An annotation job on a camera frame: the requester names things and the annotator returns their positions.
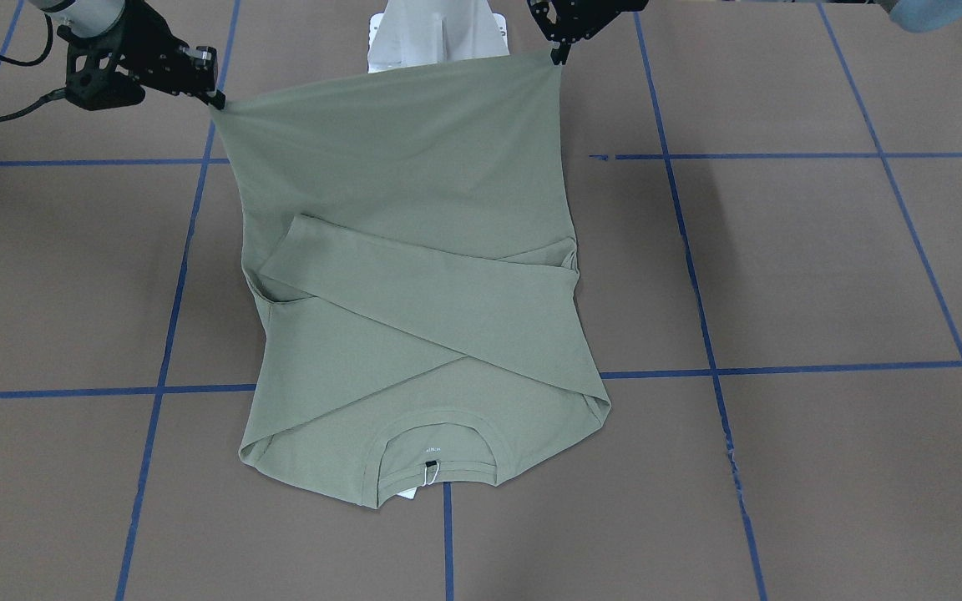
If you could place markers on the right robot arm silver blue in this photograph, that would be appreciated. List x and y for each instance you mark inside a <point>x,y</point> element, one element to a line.
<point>118,50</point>

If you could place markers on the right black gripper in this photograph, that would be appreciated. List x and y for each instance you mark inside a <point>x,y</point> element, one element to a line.
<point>144,42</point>

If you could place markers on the olive green long-sleeve shirt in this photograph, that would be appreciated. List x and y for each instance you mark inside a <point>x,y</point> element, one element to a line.
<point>413,261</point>

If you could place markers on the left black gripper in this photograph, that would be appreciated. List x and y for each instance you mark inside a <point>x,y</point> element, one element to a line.
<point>574,18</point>

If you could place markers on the white camera mast with base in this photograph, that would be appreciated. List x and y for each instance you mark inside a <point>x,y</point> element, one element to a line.
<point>417,33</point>

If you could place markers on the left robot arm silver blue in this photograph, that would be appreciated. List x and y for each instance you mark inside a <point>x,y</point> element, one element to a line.
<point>913,16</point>

